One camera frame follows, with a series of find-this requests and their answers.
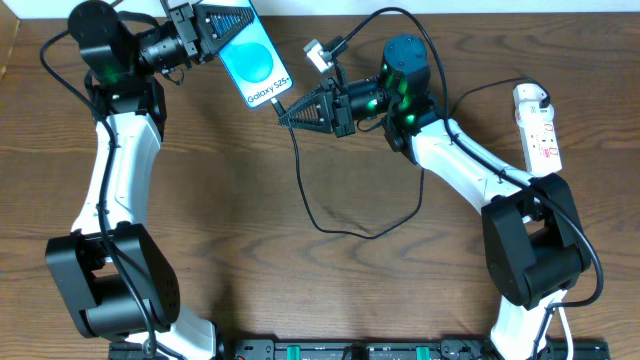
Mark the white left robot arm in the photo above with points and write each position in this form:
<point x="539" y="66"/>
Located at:
<point x="113" y="278"/>

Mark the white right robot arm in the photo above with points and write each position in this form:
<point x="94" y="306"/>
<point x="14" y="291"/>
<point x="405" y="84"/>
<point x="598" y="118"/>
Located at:
<point x="535" y="246"/>

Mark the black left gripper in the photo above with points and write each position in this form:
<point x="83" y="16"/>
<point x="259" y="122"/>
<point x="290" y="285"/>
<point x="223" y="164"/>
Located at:
<point x="190" y="36"/>

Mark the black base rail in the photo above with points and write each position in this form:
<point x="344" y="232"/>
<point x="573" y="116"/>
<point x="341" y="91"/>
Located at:
<point x="266" y="349"/>

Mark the blue Galaxy smartphone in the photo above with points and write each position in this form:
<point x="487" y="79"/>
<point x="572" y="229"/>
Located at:
<point x="253" y="62"/>

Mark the white power strip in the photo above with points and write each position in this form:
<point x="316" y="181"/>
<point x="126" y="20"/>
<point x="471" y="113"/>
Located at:
<point x="539" y="142"/>

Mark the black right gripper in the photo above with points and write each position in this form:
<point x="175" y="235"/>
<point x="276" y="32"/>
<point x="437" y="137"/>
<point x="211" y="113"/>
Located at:
<point x="343" y="112"/>

